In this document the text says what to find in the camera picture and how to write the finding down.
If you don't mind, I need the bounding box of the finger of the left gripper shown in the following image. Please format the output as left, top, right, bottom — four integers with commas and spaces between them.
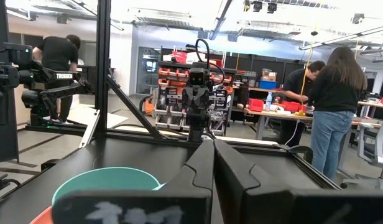
182, 86, 197, 110
196, 86, 211, 110

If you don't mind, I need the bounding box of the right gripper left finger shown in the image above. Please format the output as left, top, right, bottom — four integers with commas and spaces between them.
51, 139, 215, 224

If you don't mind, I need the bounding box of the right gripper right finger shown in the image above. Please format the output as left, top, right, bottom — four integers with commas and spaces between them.
213, 138, 383, 224

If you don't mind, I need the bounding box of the teal green bowl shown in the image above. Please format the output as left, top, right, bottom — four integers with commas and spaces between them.
50, 166, 166, 208

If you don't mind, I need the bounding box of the red round plate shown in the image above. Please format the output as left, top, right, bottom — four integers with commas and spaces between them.
29, 205, 55, 224

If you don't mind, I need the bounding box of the shelf rack with orange bins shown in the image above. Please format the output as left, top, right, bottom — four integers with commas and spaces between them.
154, 60, 236, 131

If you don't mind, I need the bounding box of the orange shop vacuum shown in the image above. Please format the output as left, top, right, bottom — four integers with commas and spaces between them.
139, 94, 157, 116

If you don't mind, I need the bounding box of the red box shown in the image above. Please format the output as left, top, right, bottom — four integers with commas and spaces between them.
172, 51, 188, 64

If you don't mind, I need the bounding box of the glass door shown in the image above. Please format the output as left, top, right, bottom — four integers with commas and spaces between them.
136, 46, 162, 95

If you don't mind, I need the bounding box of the red storage bin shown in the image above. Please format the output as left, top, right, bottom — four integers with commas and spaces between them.
280, 100, 305, 113
247, 98, 265, 113

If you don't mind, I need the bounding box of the pale wooden side board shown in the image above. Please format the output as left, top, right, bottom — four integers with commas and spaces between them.
215, 135, 279, 146

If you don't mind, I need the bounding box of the wooden top work desk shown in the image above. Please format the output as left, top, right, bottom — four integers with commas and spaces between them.
237, 104, 383, 150

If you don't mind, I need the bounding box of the blue storage bin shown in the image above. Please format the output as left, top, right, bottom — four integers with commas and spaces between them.
258, 80, 279, 90

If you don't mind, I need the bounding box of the clear water bottle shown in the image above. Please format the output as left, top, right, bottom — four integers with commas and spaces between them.
265, 91, 274, 112

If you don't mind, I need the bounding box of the small cardboard box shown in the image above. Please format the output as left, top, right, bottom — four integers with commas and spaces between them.
261, 68, 278, 82

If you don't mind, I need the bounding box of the person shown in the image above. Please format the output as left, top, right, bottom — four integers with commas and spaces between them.
277, 60, 326, 147
307, 45, 369, 182
32, 34, 82, 124

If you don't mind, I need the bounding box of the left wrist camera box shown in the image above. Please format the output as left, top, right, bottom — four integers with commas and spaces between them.
188, 67, 208, 88

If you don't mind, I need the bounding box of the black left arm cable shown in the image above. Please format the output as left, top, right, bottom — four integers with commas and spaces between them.
194, 37, 226, 88

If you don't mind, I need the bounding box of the black diagonal frame strut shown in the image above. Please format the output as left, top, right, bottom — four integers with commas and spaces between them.
104, 73, 167, 140

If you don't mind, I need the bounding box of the silver metal bracket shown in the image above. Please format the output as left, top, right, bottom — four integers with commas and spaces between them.
78, 108, 101, 149

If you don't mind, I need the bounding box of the black vertical frame post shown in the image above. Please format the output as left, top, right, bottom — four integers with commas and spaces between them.
94, 0, 113, 139
0, 0, 21, 165

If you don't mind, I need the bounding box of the yellow hanging cord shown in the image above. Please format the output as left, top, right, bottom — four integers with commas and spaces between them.
299, 30, 315, 106

